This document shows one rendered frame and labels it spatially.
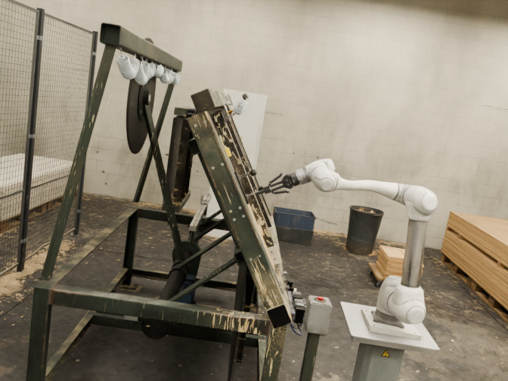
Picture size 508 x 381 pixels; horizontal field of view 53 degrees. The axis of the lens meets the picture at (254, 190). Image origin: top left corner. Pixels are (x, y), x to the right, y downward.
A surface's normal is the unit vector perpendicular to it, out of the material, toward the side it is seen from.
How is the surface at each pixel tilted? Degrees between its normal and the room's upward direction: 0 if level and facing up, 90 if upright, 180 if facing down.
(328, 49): 90
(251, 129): 90
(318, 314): 90
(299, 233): 91
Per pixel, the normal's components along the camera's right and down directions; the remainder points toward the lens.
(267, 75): -0.04, 0.16
